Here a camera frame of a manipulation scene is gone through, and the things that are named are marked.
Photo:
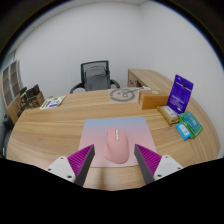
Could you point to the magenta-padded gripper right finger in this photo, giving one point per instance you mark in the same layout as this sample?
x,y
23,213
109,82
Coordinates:
x,y
150,160

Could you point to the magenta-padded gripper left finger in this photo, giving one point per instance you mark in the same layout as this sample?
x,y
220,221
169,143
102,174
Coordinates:
x,y
78,160

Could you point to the pink computer mouse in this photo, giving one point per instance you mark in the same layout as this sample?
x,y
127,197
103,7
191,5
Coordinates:
x,y
115,146

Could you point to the pink and blue mouse pad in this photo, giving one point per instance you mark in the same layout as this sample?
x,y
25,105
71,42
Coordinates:
x,y
96,133

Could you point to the small blue packet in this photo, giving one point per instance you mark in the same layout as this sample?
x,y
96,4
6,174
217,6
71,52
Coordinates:
x,y
183,131

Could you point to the tan packet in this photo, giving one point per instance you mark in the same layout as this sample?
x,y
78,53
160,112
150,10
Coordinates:
x,y
168,114

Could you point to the green packet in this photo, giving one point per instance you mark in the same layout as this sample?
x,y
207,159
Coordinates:
x,y
191,124

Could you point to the orange-brown wooden box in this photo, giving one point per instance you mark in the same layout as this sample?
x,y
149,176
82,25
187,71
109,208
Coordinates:
x,y
153,100

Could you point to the white printed paper sheet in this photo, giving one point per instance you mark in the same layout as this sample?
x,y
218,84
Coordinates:
x,y
52,102

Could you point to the purple standing card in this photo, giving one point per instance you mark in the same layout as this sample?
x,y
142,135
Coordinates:
x,y
180,94

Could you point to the black leather armchair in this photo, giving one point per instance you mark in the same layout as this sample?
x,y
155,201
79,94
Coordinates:
x,y
7,136

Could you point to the small brown cardboard box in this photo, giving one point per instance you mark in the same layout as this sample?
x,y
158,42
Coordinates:
x,y
22,105

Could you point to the wooden side desk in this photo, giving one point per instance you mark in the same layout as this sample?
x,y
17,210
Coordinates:
x,y
150,78

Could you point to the black box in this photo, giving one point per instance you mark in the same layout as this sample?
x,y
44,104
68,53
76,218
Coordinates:
x,y
32,90

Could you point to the black mesh office chair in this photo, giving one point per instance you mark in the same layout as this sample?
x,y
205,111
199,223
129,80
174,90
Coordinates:
x,y
96,78

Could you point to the wooden shelf unit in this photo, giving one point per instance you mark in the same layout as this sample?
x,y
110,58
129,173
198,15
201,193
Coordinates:
x,y
10,85

